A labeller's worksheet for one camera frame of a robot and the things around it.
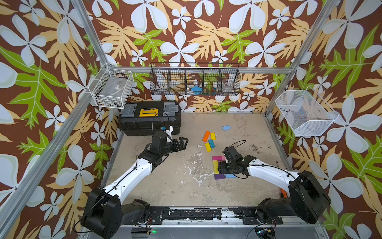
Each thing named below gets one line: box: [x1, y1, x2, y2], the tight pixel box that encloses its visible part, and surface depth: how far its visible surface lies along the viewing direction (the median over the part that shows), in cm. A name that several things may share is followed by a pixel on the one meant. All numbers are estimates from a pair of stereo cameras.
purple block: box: [213, 173, 226, 180], surface depth 88 cm
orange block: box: [202, 130, 211, 142], surface depth 109 cm
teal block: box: [208, 139, 215, 148], surface depth 103 cm
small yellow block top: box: [210, 131, 217, 141], surface depth 107 cm
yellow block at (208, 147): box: [204, 142, 212, 153], surface depth 100 cm
